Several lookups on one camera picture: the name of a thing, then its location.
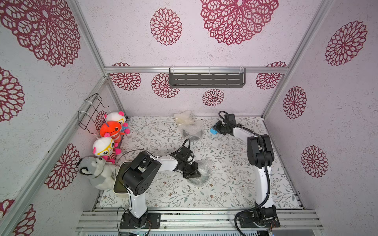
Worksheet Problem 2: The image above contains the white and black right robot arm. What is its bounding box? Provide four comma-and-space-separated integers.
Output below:
213, 111, 275, 208

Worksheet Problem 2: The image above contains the red monster plush toy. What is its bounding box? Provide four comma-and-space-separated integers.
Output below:
99, 121, 123, 143

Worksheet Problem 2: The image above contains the black wire wall basket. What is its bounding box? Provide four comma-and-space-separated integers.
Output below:
77, 93, 109, 135

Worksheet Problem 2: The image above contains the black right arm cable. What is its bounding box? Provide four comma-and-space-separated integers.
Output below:
218, 110, 272, 236

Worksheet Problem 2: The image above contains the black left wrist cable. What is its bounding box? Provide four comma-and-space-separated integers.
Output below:
171, 138, 195, 163

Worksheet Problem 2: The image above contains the blue floral ceramic plate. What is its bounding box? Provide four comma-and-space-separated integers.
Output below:
196, 172, 211, 183

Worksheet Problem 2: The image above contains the blue tape dispenser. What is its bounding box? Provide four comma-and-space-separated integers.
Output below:
210, 128, 218, 135

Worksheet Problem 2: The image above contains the grey slotted wall shelf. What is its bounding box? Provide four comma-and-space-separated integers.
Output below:
168, 68, 246, 89

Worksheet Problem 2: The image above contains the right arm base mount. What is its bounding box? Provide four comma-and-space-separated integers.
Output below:
238, 205, 281, 229

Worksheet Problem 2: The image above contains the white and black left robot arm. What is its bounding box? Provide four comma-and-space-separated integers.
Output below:
117, 146, 201, 219

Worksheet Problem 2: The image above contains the grey plush koala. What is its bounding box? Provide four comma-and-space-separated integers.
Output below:
78, 156, 119, 190

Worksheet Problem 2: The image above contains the cream rectangular tray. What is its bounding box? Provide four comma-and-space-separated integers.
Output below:
113, 161, 131, 198

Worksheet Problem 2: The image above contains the white plush with striped shirt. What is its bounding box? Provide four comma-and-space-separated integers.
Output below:
92, 137, 122, 164

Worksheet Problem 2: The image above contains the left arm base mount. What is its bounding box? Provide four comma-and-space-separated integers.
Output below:
119, 211, 161, 230

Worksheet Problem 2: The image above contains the white plush with blue dots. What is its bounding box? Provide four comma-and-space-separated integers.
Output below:
104, 111, 131, 134

